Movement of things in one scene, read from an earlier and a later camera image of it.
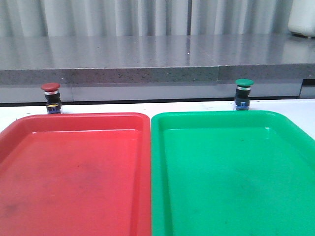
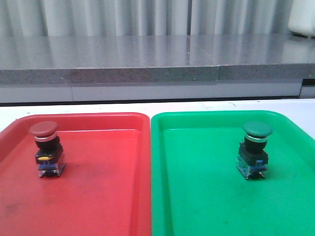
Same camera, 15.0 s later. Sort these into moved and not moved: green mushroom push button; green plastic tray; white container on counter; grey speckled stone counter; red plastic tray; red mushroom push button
Moved: green mushroom push button; red mushroom push button
Not moved: green plastic tray; grey speckled stone counter; red plastic tray; white container on counter
